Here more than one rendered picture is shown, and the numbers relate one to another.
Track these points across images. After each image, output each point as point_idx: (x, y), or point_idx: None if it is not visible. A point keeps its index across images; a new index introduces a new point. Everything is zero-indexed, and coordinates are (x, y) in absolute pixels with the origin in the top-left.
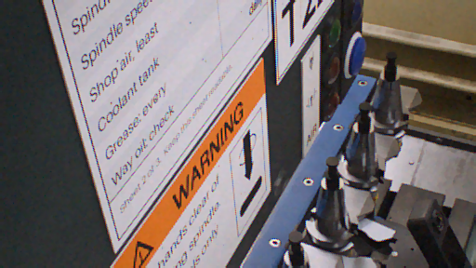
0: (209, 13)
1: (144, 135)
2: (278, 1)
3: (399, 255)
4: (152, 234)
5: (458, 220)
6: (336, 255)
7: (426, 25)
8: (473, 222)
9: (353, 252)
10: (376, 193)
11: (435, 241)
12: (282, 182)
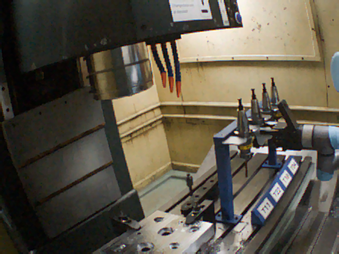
0: None
1: None
2: None
3: (277, 125)
4: None
5: (306, 160)
6: (257, 125)
7: (291, 101)
8: (310, 162)
9: (272, 171)
10: (272, 119)
11: (284, 109)
12: (216, 23)
